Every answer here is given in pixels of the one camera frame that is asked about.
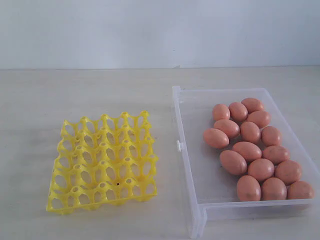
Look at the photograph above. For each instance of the brown egg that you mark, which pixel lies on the brown egg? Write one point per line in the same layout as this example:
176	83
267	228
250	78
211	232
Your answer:
260	117
233	162
276	154
221	112
261	169
271	136
215	138
300	190
229	127
288	171
274	189
248	189
253	104
249	151
250	132
238	111

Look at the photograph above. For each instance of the yellow plastic egg tray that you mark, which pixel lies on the yellow plastic egg tray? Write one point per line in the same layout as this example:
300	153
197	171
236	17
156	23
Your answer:
103	161

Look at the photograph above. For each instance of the clear plastic box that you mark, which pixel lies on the clear plastic box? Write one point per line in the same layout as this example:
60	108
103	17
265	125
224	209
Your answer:
211	191

